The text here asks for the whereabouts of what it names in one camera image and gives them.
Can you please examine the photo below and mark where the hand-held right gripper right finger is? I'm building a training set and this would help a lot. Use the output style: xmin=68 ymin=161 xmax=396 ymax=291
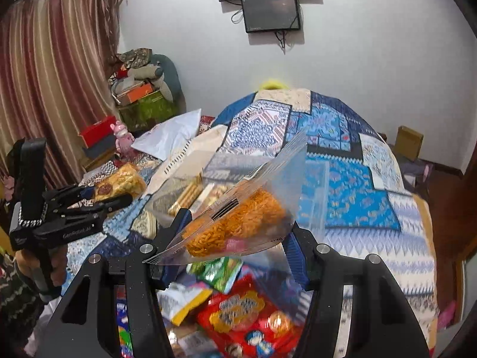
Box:
xmin=281 ymin=222 xmax=428 ymax=358

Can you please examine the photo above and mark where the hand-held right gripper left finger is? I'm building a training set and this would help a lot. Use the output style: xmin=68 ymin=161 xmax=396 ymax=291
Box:
xmin=35 ymin=207 xmax=194 ymax=358

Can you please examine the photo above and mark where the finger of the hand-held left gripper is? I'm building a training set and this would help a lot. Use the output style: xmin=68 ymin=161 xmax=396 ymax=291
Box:
xmin=60 ymin=193 xmax=134 ymax=219
xmin=45 ymin=184 xmax=95 ymax=205

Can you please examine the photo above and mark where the clear plastic storage box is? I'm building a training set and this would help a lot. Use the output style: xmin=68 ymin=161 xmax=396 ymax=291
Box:
xmin=143 ymin=160 xmax=332 ymax=241

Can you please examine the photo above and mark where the clear bag of orange sticks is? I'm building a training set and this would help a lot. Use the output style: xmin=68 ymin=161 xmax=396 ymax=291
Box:
xmin=143 ymin=130 xmax=308 ymax=265

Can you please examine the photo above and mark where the person's left forearm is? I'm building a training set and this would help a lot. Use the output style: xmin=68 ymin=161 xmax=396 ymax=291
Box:
xmin=0 ymin=251 xmax=51 ymax=347

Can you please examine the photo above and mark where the person's left hand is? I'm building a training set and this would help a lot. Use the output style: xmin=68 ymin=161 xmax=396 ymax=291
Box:
xmin=15 ymin=245 xmax=68 ymax=288

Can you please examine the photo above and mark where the bag of yellow crisps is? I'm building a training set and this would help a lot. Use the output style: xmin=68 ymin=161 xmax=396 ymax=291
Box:
xmin=95 ymin=163 xmax=147 ymax=203

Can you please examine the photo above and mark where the biscuit sticks pack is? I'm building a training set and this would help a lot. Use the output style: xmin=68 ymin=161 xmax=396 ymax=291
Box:
xmin=168 ymin=180 xmax=204 ymax=216

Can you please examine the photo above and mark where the green snack packet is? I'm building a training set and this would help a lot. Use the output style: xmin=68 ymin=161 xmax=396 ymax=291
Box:
xmin=186 ymin=255 xmax=244 ymax=294

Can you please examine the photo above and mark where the pink toy figure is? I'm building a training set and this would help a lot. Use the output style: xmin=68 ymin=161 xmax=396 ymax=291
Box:
xmin=112 ymin=121 xmax=135 ymax=157

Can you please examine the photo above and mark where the red box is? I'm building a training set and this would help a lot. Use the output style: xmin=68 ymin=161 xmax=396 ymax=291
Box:
xmin=78 ymin=115 xmax=118 ymax=148

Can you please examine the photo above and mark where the white and yellow snack packet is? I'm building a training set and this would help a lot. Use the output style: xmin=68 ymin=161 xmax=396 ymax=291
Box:
xmin=157 ymin=283 xmax=213 ymax=327

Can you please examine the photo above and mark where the red snack packet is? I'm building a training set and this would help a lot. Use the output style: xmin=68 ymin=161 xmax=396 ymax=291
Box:
xmin=197 ymin=274 xmax=304 ymax=358

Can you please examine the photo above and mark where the white pillow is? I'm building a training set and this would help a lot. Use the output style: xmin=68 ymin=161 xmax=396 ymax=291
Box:
xmin=130 ymin=109 xmax=202 ymax=161

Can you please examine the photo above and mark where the patchwork blanket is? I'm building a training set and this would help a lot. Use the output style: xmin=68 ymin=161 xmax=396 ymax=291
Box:
xmin=65 ymin=89 xmax=440 ymax=351

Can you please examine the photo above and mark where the orange shoe box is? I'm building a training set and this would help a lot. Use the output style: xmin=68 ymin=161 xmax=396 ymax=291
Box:
xmin=118 ymin=81 xmax=154 ymax=106

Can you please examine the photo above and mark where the striped curtain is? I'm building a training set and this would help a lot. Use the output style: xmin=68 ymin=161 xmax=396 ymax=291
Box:
xmin=0 ymin=0 xmax=122 ymax=191

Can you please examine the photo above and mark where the plush toy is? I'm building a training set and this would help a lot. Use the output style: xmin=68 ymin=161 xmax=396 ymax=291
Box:
xmin=127 ymin=64 xmax=174 ymax=101

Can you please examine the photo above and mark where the brown cardboard box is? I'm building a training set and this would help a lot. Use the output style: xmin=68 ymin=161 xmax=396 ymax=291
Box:
xmin=394 ymin=126 xmax=425 ymax=162

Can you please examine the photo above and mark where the yellow fluffy thing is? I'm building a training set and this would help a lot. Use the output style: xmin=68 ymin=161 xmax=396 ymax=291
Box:
xmin=259 ymin=78 xmax=290 ymax=91

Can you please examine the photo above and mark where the small black monitor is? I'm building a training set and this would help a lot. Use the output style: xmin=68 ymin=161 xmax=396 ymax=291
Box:
xmin=241 ymin=0 xmax=302 ymax=34

